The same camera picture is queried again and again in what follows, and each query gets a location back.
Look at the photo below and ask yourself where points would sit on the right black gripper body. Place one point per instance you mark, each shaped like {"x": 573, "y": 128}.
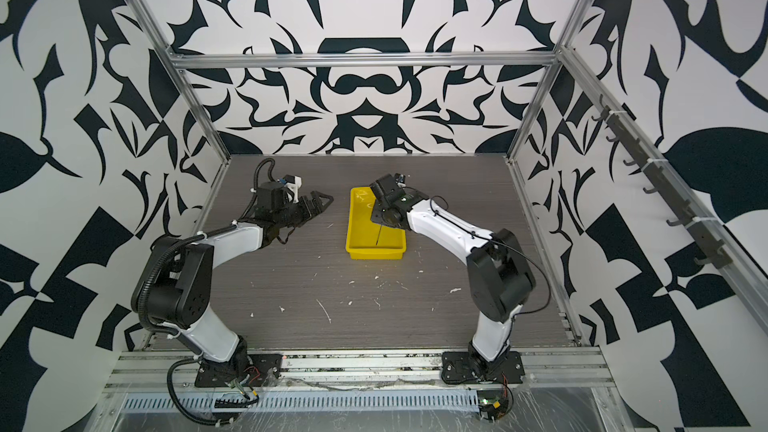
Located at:
{"x": 383, "y": 213}

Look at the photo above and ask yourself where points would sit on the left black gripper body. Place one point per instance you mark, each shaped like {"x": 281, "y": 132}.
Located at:
{"x": 287, "y": 217}

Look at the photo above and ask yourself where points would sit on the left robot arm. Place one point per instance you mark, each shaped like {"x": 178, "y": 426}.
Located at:
{"x": 173, "y": 295}

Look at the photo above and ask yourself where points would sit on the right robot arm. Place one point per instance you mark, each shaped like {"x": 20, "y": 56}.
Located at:
{"x": 499, "y": 274}

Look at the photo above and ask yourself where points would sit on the yellow plastic bin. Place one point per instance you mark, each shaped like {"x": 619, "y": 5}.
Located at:
{"x": 366, "y": 240}

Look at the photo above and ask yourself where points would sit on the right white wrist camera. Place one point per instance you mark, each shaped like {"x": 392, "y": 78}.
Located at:
{"x": 401, "y": 179}

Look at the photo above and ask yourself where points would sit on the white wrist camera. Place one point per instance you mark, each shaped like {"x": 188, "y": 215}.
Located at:
{"x": 401, "y": 179}
{"x": 292, "y": 184}

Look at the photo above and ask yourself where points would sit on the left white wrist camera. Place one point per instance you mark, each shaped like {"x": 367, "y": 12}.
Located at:
{"x": 292, "y": 184}

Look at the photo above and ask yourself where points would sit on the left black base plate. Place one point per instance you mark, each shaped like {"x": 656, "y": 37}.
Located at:
{"x": 239, "y": 370}

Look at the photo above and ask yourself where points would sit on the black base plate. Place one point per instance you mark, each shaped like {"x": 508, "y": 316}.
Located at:
{"x": 483, "y": 367}
{"x": 239, "y": 370}

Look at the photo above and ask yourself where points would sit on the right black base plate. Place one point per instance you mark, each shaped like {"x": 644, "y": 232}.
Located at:
{"x": 483, "y": 367}

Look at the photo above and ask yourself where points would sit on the white slotted cable duct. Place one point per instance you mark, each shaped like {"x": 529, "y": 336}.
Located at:
{"x": 337, "y": 401}

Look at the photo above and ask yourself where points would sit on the aluminium front rail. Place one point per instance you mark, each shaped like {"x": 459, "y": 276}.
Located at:
{"x": 368, "y": 369}

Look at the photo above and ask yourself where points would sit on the black wall hook rail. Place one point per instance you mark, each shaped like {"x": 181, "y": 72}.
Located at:
{"x": 667, "y": 183}

